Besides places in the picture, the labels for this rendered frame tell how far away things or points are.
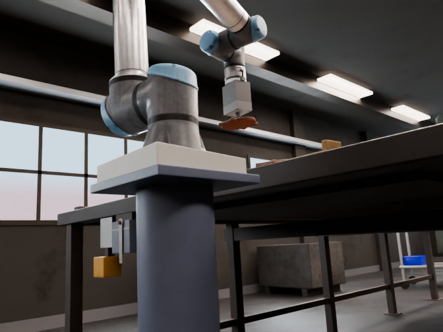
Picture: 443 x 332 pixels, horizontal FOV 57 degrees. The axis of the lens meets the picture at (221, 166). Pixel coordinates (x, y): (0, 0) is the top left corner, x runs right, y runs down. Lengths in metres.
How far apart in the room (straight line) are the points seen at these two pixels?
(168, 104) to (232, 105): 0.53
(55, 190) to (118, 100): 3.65
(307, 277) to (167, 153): 4.93
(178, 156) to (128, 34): 0.43
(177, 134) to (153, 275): 0.29
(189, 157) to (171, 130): 0.11
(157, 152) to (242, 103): 0.70
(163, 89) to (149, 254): 0.35
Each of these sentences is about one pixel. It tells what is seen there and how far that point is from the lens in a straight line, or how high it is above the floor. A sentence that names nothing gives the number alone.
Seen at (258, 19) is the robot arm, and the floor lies 1.39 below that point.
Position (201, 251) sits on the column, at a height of 0.71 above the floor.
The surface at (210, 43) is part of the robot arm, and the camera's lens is 1.39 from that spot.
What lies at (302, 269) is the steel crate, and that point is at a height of 0.35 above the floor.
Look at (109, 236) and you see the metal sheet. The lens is 1.72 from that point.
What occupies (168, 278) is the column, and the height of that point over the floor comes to 0.66.
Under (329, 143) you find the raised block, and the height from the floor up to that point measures 0.95.
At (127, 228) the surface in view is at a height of 0.80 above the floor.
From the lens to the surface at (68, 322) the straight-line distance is 2.11.
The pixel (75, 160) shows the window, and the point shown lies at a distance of 4.79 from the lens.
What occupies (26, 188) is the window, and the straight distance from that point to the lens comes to 4.55.
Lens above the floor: 0.72
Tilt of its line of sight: 11 degrees up
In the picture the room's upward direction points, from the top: 3 degrees counter-clockwise
